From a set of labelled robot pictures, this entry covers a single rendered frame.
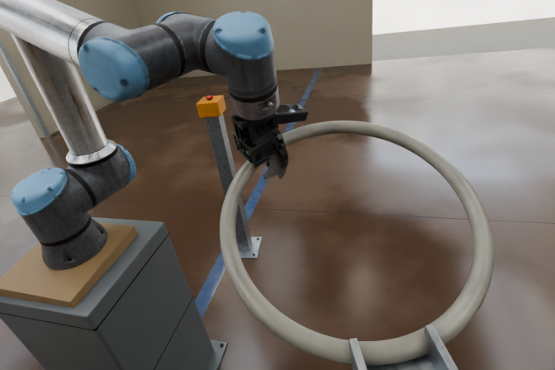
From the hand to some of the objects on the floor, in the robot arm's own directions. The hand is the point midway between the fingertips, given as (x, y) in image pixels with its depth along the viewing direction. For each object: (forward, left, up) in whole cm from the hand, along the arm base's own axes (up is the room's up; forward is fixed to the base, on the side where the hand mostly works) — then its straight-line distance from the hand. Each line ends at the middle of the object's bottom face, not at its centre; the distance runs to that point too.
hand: (276, 167), depth 78 cm
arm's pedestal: (-64, -22, -120) cm, 138 cm away
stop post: (-66, +70, -125) cm, 158 cm away
